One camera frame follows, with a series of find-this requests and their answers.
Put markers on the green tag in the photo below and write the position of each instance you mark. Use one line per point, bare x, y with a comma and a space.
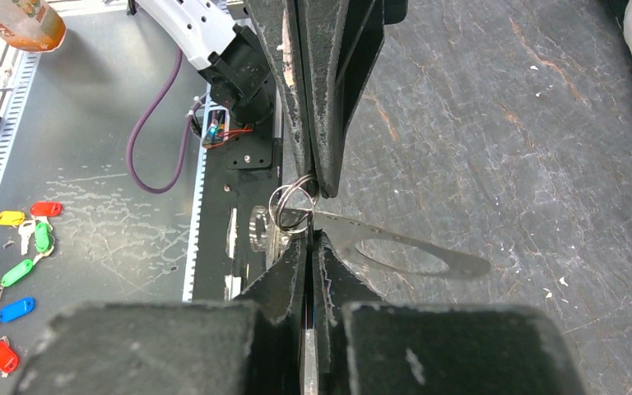
17, 272
44, 240

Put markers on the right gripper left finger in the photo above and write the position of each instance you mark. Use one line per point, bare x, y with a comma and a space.
248, 345

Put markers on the green tag lower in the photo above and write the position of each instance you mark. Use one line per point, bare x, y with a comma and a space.
17, 272

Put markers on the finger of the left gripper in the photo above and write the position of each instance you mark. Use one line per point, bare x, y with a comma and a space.
340, 43
276, 23

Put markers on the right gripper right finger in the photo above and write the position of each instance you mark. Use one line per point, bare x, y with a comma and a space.
365, 345

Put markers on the white slotted cable duct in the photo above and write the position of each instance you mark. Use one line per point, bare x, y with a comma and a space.
193, 234

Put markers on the red tag lower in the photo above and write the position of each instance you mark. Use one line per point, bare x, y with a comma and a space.
9, 359

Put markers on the yellow tag on bench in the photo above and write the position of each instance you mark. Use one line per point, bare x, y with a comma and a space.
12, 218

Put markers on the green tag upper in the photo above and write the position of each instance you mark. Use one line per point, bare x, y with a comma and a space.
44, 240

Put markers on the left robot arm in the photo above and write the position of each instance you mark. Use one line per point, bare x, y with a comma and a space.
226, 51

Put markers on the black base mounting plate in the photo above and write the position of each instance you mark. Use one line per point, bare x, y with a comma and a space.
241, 173

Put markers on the red tag upper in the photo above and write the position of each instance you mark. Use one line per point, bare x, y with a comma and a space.
46, 209

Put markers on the orange bottle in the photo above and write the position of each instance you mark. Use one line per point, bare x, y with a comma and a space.
31, 25

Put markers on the blue tag on bench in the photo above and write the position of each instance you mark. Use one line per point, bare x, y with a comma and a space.
17, 309

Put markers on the red tag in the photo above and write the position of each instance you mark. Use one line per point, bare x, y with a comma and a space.
46, 209
9, 359

